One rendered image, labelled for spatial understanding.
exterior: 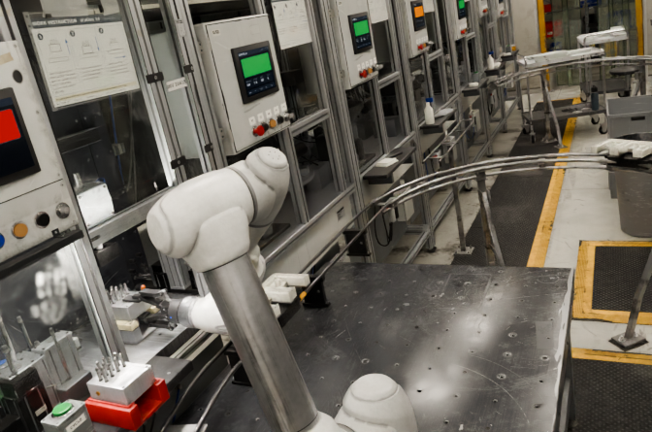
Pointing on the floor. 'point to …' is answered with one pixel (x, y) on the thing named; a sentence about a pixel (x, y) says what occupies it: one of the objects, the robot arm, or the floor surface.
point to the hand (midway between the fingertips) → (135, 306)
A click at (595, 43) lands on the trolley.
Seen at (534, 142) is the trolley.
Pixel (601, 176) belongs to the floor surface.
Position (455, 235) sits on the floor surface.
